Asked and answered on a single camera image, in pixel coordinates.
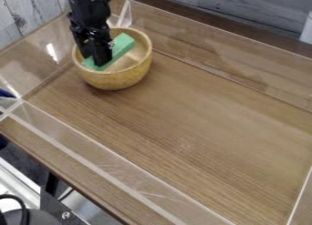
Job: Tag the clear acrylic tray enclosure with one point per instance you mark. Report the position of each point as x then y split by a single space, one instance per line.
205 145

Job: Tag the green rectangular block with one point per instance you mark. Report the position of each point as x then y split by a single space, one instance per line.
124 44

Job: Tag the black metal bracket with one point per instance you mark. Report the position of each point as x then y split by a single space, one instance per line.
57 214

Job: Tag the black table leg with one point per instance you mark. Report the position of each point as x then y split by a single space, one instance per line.
53 184

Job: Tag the brown wooden bowl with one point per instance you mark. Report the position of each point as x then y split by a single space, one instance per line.
126 70

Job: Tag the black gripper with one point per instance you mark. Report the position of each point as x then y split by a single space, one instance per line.
89 17

